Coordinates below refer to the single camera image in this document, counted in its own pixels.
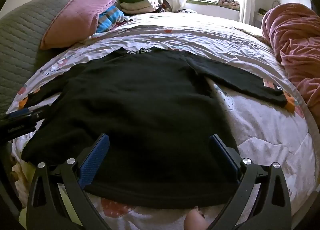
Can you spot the pink blanket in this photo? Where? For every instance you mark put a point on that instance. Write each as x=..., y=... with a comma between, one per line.
x=297, y=44

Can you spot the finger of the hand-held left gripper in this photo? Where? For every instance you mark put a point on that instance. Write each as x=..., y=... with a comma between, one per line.
x=41, y=111
x=18, y=114

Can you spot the blue striped cloth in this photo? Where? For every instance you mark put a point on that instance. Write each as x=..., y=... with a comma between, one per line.
x=110, y=19

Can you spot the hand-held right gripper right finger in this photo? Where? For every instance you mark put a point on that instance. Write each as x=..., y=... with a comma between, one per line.
x=221, y=148

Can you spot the clothes on windowsill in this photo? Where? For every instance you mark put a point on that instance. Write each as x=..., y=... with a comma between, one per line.
x=220, y=2

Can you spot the black sweater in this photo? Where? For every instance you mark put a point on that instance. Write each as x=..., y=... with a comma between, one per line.
x=137, y=107

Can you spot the grey quilted headboard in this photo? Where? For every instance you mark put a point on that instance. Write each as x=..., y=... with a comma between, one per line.
x=22, y=34

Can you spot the strawberry printed bed sheet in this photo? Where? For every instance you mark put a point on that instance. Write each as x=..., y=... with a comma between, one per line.
x=262, y=132

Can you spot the pink quilted pillow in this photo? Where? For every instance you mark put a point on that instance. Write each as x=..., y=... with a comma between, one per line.
x=75, y=19

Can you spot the white side table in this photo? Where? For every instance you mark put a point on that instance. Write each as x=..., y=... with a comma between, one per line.
x=258, y=18

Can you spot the person's right hand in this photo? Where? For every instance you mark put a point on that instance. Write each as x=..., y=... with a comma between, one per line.
x=195, y=221

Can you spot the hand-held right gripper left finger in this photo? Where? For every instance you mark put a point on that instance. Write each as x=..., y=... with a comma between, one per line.
x=96, y=156

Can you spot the stack of folded clothes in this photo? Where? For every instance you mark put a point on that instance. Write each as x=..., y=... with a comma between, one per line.
x=136, y=2

